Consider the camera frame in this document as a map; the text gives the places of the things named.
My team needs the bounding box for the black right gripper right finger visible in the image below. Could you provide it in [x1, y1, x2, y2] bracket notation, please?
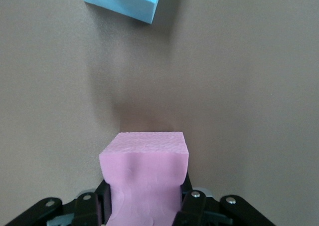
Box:
[174, 172, 274, 226]

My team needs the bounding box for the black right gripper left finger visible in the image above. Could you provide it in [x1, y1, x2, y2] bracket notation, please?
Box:
[4, 180, 112, 226]

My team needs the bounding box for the pink foam cube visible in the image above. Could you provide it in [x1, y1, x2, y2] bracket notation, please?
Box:
[98, 131, 189, 226]

